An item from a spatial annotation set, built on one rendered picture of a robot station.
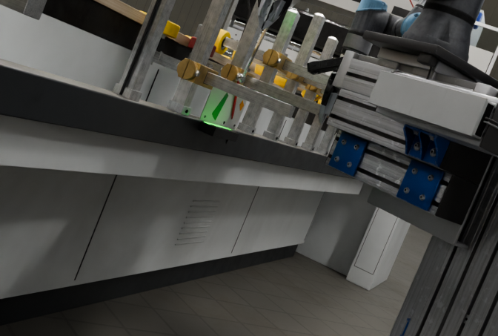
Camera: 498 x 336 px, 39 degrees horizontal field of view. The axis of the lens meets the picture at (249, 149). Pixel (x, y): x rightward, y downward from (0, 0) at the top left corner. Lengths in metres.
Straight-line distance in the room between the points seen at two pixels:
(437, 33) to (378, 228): 2.98
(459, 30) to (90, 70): 0.87
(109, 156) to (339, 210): 3.15
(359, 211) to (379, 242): 0.27
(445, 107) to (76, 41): 0.86
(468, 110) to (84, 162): 0.78
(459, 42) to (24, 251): 1.16
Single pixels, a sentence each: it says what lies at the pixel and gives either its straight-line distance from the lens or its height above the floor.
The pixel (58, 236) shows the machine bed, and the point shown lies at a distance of 1.98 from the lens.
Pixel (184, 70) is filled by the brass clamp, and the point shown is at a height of 0.80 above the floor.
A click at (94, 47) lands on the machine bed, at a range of 1.77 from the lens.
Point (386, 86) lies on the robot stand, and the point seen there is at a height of 0.92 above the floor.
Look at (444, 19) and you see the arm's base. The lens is 1.57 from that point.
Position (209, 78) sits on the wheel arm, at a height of 0.81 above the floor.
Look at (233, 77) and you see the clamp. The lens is 1.97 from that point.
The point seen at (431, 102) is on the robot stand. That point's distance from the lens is 1.32.
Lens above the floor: 0.79
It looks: 4 degrees down
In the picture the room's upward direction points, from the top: 22 degrees clockwise
